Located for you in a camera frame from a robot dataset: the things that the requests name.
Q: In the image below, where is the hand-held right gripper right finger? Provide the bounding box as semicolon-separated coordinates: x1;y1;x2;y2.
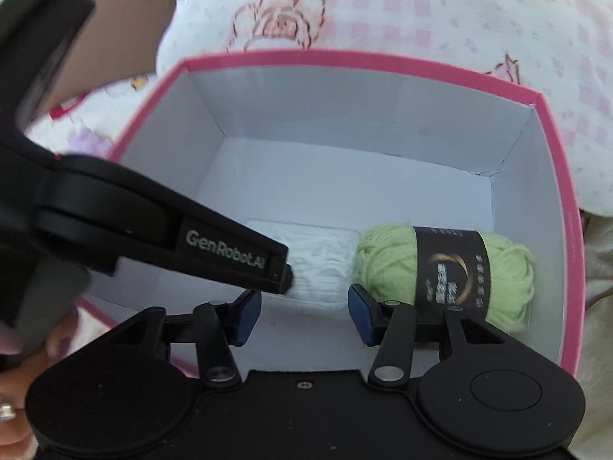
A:
347;284;508;389

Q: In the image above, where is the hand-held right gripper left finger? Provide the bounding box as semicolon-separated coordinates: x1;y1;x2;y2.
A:
103;290;263;386

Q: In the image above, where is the green yarn ball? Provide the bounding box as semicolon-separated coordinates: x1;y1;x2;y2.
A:
353;223;537;338

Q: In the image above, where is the purple plush toy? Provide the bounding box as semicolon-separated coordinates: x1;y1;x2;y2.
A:
67;125;116;159

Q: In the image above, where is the pink cardboard box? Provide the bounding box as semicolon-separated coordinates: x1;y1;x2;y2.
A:
77;50;582;379

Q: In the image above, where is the person's left hand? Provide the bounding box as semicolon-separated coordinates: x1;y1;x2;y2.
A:
0;307;80;458

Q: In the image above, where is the brown pillow with cloud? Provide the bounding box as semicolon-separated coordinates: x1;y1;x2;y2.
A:
48;0;178;116

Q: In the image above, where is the gold curtain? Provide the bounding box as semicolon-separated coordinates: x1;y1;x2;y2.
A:
572;208;613;460

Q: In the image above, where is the pink checked pillow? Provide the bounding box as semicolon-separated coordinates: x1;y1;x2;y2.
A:
156;0;613;223

